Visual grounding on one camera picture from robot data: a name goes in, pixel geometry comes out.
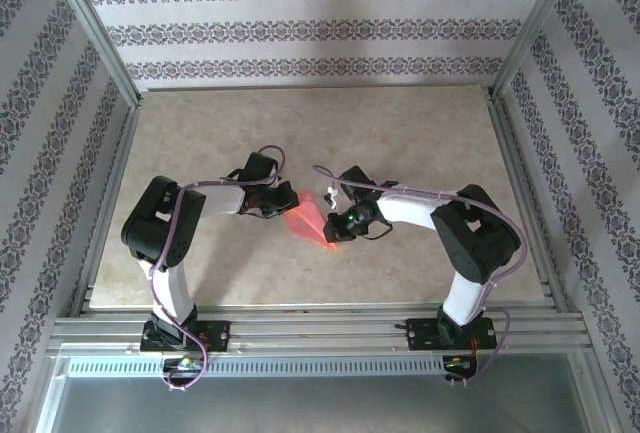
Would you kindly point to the pink square paper sheet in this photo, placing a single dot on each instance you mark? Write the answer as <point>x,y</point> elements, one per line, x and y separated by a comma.
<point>307,223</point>

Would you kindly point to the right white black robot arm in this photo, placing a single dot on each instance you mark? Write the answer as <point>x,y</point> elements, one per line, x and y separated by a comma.
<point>410,208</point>

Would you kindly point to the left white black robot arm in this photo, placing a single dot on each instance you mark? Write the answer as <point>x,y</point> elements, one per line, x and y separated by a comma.
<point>220,200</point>

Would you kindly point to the grey metal sheet panel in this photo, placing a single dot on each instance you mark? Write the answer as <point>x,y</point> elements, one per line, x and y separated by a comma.
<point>320,403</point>

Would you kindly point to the small electronics board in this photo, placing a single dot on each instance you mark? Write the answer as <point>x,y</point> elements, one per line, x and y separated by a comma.
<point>457,364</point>
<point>185,364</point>

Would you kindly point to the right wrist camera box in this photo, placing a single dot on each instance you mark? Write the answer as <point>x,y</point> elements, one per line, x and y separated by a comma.
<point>331,197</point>

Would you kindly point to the aluminium rail along wall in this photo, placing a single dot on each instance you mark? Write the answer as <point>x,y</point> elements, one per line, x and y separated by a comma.
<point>320,87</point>

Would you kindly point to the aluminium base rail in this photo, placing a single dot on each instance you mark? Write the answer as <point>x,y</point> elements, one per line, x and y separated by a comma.
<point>320,333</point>

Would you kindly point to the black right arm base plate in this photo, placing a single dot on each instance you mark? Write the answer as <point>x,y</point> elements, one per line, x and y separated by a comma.
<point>420,335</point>

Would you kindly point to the aluminium side rail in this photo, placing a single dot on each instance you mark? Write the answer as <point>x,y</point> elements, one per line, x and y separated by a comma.
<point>520,178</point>
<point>119,163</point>

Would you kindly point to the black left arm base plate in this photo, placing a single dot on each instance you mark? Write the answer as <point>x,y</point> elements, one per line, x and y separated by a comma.
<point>220,335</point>

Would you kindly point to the aluminium frame post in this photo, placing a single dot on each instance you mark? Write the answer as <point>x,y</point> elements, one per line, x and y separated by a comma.
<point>530,28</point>
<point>92,28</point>

